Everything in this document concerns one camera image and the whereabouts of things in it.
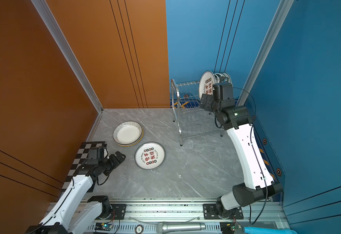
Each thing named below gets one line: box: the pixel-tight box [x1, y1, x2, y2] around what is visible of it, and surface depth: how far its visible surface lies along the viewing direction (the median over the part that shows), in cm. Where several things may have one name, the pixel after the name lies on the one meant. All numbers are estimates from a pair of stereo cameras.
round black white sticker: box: [134, 224, 144, 234], surface depth 71 cm
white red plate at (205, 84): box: [198, 70, 217, 100], surface depth 87 cm
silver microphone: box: [156, 222, 206, 234], surface depth 68 cm
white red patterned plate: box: [134, 141, 166, 170], surface depth 95 cm
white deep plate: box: [112, 120, 144, 148], surface depth 102 cm
